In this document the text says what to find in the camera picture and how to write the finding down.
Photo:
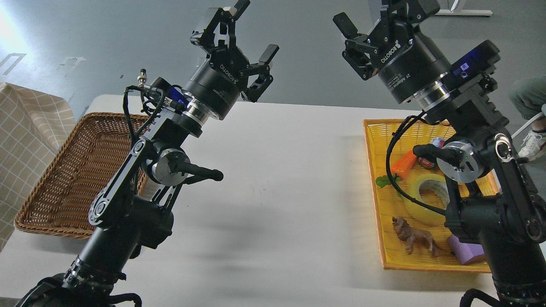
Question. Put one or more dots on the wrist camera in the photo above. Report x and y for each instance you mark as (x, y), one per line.
(479, 60)
(174, 96)

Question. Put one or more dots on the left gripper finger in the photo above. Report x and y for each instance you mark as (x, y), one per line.
(262, 71)
(216, 30)

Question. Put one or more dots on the yellow plastic basket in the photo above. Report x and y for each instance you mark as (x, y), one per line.
(378, 134)

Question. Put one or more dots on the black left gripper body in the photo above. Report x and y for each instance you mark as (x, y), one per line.
(217, 82)

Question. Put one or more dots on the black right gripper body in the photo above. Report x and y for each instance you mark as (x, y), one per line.
(406, 59)

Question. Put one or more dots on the white sneaker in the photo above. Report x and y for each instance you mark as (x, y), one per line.
(533, 145)

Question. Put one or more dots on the yellow tape roll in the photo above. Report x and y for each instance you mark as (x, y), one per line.
(432, 190)

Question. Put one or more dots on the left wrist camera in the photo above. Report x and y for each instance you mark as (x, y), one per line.
(174, 96)

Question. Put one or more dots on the brown toy lion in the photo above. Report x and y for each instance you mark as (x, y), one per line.
(410, 236)

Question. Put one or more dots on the white stand base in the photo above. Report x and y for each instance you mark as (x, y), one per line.
(457, 8)

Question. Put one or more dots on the grey trouser leg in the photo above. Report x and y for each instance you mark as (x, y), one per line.
(528, 95)

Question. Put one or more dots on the orange toy carrot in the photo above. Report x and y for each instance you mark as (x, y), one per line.
(399, 170)

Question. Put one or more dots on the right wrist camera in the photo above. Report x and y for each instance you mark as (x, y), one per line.
(479, 60)

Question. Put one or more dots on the beige checkered cloth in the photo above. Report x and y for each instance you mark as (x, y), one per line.
(33, 126)

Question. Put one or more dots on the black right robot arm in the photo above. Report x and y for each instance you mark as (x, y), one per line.
(492, 199)

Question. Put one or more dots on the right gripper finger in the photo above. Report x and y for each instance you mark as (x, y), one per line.
(409, 12)
(361, 49)

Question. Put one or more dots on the purple foam block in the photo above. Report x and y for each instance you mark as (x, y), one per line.
(466, 253)

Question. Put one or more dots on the small soda can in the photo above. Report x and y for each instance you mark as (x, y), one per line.
(427, 163)

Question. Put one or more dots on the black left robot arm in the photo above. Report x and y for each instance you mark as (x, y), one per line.
(135, 208)

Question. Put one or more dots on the brown wicker basket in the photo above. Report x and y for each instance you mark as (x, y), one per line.
(93, 152)

